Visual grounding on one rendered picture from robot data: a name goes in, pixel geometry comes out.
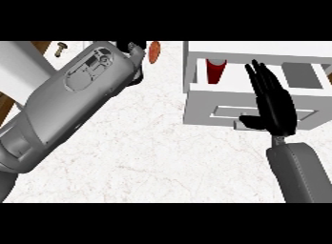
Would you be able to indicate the white box appliance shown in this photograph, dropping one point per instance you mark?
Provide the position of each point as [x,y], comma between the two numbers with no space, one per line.
[12,70]

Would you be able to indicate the small brown object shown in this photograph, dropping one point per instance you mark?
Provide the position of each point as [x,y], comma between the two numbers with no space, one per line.
[61,49]

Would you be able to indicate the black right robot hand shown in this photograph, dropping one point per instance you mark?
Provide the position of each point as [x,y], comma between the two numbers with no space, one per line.
[275,105]

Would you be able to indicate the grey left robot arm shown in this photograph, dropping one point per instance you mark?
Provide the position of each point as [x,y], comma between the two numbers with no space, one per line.
[65,101]

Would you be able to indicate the white drawer front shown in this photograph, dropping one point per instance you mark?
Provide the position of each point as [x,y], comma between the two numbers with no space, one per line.
[206,108]

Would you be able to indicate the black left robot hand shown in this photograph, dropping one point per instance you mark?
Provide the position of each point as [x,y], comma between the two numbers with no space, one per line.
[141,71]

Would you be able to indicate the white open drawer box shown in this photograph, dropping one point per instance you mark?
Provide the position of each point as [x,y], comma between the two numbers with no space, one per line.
[263,54]

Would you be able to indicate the orange oval object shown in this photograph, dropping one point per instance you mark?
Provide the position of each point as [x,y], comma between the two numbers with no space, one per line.
[154,52]

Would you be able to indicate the red can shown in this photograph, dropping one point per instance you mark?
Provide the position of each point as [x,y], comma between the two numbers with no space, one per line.
[216,71]

